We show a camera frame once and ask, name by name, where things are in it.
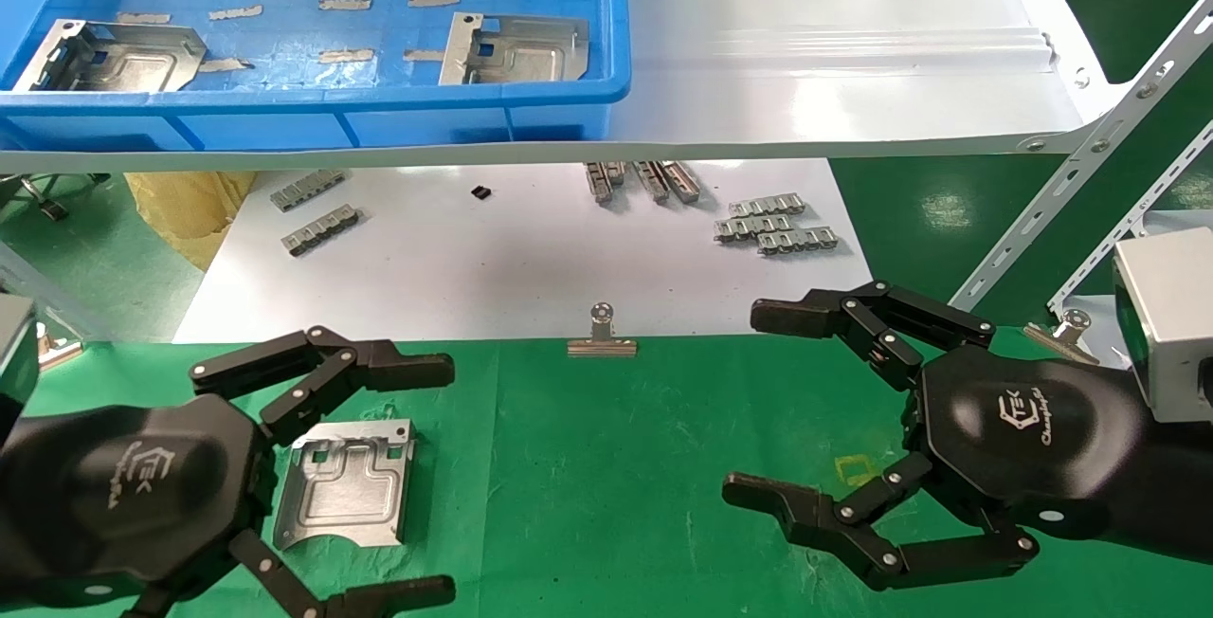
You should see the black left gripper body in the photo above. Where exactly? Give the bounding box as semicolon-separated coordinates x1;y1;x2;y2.
11;403;278;592

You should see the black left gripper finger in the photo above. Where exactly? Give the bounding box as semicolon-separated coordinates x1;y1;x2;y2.
189;325;457;448
123;529;458;618

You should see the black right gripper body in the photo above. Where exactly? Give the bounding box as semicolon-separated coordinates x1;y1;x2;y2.
905;345;1152;543

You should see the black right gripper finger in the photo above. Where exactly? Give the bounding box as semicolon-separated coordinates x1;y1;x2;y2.
722;451;1041;592
751;280;997;392

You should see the stamped sheet metal part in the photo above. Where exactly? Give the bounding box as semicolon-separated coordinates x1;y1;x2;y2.
273;418;419;551
13;19;208;94
438;12;590;86

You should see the silver binder clip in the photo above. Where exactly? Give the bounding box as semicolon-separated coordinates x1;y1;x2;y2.
1023;309;1102;365
36;322;85;373
567;303;639;358

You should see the white paper sheet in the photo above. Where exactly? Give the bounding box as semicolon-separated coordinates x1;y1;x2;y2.
172;159;887;346

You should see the green table cloth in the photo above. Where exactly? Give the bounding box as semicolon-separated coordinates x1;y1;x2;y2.
0;324;1213;618

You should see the white perforated angle bar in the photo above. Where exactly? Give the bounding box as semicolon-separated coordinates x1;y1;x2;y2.
943;0;1213;318
1047;120;1213;311

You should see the yellow plastic bag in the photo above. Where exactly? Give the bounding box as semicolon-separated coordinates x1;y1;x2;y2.
125;171;258;273

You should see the blue plastic bin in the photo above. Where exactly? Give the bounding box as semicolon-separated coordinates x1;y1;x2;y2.
0;0;633;153

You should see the white ribbed shelf panel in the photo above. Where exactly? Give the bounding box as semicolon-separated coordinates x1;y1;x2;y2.
0;0;1131;173

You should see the notched metal rail piece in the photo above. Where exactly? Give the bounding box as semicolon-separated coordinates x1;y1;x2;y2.
714;213;793;245
728;193;807;219
270;170;350;213
756;227;841;257
281;205;362;258

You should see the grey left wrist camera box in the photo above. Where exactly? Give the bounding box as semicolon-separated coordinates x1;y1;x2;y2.
0;293;40;441

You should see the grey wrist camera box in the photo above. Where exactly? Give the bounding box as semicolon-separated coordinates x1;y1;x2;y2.
1113;227;1213;424
0;293;40;441

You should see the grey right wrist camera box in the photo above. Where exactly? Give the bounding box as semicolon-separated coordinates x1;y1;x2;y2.
1113;227;1213;424

